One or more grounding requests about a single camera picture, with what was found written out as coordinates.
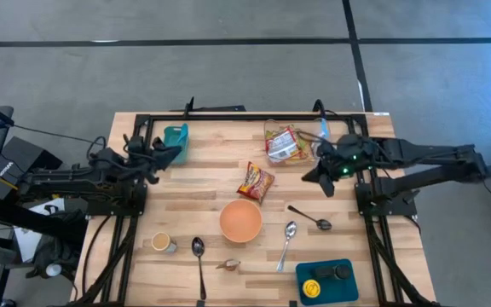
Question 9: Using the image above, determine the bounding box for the clear plastic container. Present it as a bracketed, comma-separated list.
[263, 118, 335, 168]

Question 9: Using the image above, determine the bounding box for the white paper sheet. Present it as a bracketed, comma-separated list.
[14, 197, 66, 264]

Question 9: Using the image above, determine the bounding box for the dark red ramen packet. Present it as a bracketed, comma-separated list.
[235, 160, 276, 205]

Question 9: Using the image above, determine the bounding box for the red orange ramen packet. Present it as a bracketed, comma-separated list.
[264, 126, 304, 164]

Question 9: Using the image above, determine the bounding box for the dark green small box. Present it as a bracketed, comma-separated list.
[311, 264, 335, 280]

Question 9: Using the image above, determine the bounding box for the blue ramen packet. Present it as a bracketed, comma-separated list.
[313, 118, 332, 144]

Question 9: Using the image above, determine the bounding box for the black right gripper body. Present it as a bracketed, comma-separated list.
[317, 134, 378, 182]

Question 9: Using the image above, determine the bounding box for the teal plastic cup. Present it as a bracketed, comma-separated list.
[163, 123, 190, 165]

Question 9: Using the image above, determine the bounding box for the teal plastic tray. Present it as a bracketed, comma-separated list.
[295, 258, 360, 306]

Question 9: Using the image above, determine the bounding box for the small metal spoon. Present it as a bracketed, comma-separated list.
[286, 205, 333, 232]

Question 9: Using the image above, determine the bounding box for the yellow lid seasoning can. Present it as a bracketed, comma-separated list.
[302, 279, 322, 299]

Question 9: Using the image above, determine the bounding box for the black equipment case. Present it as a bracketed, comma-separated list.
[0, 135, 64, 201]

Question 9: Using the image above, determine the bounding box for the silver metal spoon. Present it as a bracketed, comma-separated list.
[275, 220, 298, 273]

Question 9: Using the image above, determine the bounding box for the black cable loop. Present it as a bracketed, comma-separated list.
[312, 98, 327, 119]

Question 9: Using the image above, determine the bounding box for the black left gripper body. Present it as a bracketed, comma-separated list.
[124, 135, 164, 185]

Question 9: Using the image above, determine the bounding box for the thyme spice jar black cap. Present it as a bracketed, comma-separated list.
[332, 263, 353, 281]

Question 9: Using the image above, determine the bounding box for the small cup with brown liquid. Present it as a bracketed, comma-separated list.
[150, 231, 178, 254]

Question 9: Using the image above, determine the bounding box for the peach ceramic bowl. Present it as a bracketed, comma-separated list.
[218, 199, 264, 244]

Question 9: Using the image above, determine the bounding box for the dark long handled spoon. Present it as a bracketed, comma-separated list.
[190, 236, 208, 302]

